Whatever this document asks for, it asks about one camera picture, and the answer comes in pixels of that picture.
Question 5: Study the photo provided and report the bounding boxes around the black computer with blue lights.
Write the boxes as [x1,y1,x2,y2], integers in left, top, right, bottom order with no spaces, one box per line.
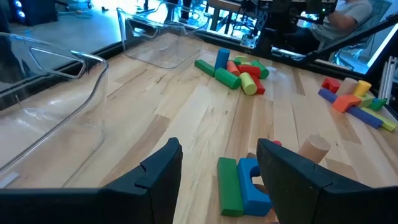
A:
[7,0,58,26]

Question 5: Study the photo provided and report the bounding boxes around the gray office chair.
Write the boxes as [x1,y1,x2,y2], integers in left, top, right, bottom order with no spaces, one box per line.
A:
[317,0,393,63]

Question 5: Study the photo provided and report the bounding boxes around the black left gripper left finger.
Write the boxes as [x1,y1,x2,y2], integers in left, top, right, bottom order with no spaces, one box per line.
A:
[99,137,183,224]

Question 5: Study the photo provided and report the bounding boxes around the yellow cylinder block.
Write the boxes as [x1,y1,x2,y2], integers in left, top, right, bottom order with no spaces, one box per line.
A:
[353,80,373,98]

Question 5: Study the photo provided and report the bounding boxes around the green chunky block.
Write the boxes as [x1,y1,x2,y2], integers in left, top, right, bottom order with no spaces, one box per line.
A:
[369,97,388,112]

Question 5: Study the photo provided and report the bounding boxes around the white vertical slats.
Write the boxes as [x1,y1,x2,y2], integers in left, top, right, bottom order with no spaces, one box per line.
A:
[377,55,398,100]

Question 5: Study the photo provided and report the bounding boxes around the green rectangular block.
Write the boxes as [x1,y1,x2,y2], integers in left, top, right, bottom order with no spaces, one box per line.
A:
[216,157,244,218]
[194,58,216,78]

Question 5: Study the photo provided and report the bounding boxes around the clear plastic bin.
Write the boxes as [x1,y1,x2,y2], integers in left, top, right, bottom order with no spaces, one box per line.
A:
[0,32,109,189]
[116,1,210,70]

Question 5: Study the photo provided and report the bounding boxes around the tan cylinder block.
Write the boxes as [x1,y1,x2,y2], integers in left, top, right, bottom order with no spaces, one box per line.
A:
[335,77,359,97]
[297,133,331,165]

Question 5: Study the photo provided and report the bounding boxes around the orange cylinder block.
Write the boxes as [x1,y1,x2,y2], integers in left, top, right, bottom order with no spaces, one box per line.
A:
[226,60,241,77]

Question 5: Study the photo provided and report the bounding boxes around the blue arch block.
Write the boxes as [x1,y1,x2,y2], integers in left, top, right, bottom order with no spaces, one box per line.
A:
[236,157,274,217]

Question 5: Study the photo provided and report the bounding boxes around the long lime green block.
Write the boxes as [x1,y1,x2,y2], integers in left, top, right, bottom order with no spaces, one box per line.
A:
[360,106,398,133]

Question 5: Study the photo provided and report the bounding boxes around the long purple block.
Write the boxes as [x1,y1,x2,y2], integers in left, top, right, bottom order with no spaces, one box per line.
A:
[317,88,384,129]

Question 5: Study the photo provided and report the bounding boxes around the blue cylinder block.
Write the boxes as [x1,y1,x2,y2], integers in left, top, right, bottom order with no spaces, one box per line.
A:
[214,47,231,71]

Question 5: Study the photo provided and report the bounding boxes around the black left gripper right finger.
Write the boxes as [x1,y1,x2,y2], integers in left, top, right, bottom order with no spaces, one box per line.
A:
[256,138,374,224]

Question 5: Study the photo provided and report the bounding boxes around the lime green triangle block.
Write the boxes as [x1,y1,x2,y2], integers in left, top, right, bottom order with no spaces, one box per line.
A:
[357,93,376,109]

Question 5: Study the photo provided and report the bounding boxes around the wooden background table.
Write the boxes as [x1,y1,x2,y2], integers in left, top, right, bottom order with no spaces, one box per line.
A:
[206,0,249,32]

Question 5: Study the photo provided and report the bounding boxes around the person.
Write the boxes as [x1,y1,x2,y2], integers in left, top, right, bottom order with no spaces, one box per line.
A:
[310,0,374,41]

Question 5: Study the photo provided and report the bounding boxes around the black aluminium table frame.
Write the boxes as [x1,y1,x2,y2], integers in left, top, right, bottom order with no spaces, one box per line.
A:
[0,12,398,121]

